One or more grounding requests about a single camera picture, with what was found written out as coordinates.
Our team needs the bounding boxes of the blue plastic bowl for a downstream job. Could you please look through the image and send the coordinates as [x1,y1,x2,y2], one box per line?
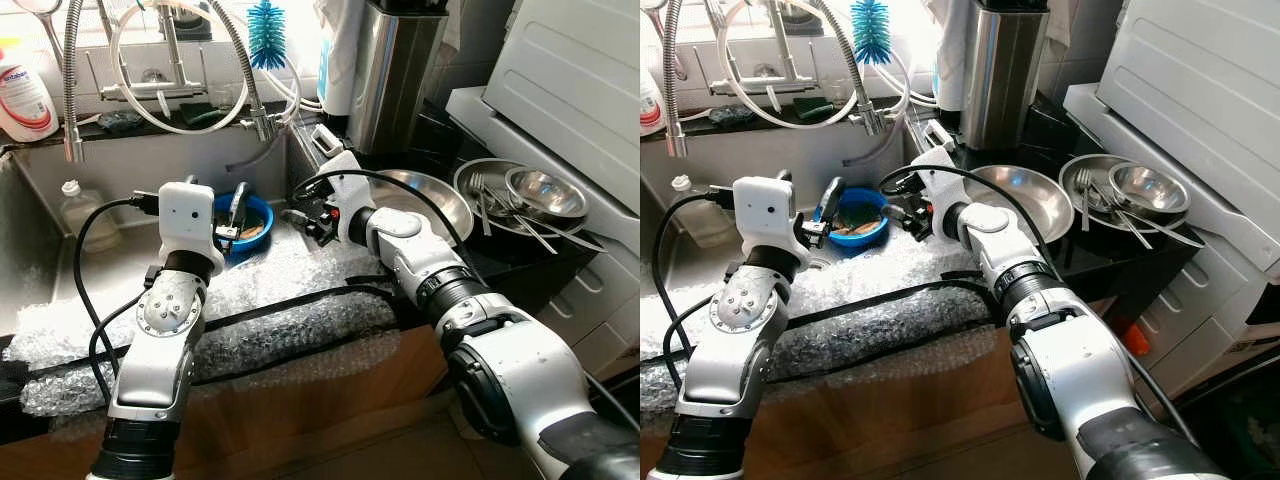
[212,192,275,264]
[825,187,891,259]

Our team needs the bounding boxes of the large shallow steel basin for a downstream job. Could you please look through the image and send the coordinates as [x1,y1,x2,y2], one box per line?
[372,168,477,246]
[965,164,1076,246]

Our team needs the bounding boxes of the stainless steel sink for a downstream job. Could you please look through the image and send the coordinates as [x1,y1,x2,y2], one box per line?
[0,125,346,336]
[640,120,961,331]

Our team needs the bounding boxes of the clear bottle with white cap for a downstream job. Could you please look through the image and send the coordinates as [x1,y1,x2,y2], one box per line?
[57,179,123,253]
[672,175,739,249]

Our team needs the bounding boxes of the steel fork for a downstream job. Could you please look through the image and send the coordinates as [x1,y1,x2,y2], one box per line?
[1075,168,1099,233]
[1092,175,1166,251]
[468,172,493,236]
[485,178,561,253]

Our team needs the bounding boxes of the steel knife block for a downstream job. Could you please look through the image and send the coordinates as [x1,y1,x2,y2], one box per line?
[347,0,451,156]
[958,0,1053,151]

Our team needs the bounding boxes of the white water filter blue label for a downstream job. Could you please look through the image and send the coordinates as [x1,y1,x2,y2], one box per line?
[315,0,369,116]
[928,0,979,113]

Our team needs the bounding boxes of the round steel plate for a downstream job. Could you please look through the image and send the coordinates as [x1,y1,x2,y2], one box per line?
[1058,153,1196,233]
[453,157,591,236]

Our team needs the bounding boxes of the teal bottle brush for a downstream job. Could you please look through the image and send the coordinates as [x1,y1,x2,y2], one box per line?
[246,0,288,71]
[851,0,894,68]

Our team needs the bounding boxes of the clear plastic tube loop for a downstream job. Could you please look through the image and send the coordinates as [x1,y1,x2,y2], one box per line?
[715,0,941,131]
[108,0,323,136]

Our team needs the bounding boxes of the black holder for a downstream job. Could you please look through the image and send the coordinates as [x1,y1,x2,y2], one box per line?
[170,5,213,41]
[780,3,823,39]

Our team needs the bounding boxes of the brown wooden cabinet front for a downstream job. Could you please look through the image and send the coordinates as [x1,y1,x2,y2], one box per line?
[640,330,1051,480]
[0,330,471,480]

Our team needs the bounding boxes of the white detergent bottle red label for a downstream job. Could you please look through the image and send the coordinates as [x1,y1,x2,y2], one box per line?
[640,68,667,136]
[0,48,59,144]

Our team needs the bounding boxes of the small steel bowl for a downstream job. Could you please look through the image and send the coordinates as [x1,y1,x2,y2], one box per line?
[504,165,589,219]
[1108,162,1193,215]

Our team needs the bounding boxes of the long steel cutlery rod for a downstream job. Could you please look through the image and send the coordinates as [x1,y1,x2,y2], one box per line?
[1115,200,1209,251]
[510,205,609,253]

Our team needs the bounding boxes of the white cabinet drawers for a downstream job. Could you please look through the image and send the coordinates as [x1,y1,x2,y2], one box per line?
[1100,235,1280,421]
[520,240,641,391]

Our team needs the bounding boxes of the large white countertop appliance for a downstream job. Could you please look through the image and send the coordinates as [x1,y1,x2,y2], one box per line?
[445,0,641,216]
[1060,0,1280,276]

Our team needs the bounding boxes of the black strap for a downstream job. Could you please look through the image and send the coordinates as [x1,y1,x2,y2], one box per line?
[800,270,1001,331]
[195,275,401,331]

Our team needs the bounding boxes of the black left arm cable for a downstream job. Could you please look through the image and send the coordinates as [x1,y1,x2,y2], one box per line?
[652,185,746,391]
[72,195,166,401]

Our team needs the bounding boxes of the steel wall tap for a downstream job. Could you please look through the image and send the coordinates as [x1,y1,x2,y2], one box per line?
[705,0,821,101]
[98,0,213,106]

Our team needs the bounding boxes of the flexible steel hose spray head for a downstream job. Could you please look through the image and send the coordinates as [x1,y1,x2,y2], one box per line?
[205,0,281,143]
[815,0,893,138]

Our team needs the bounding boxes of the flexible steel faucet hose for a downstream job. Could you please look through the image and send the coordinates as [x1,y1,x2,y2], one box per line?
[662,0,693,159]
[60,0,89,164]

